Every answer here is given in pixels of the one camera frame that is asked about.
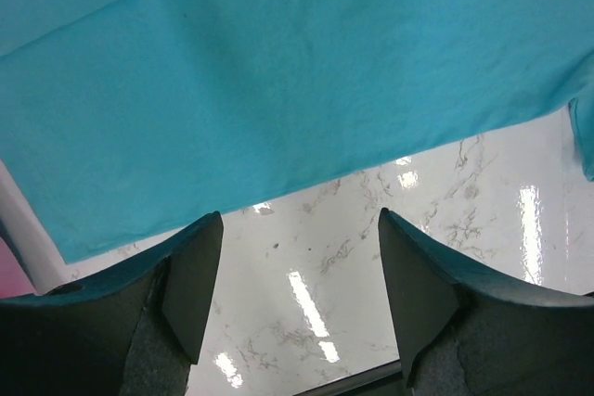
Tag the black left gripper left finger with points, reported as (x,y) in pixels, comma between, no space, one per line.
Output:
(135,328)

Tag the folded pink t shirt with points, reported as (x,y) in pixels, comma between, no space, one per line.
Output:
(13,280)

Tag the teal t shirt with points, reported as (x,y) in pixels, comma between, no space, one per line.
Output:
(123,119)

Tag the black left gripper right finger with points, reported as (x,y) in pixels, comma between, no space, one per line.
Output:
(464,328)

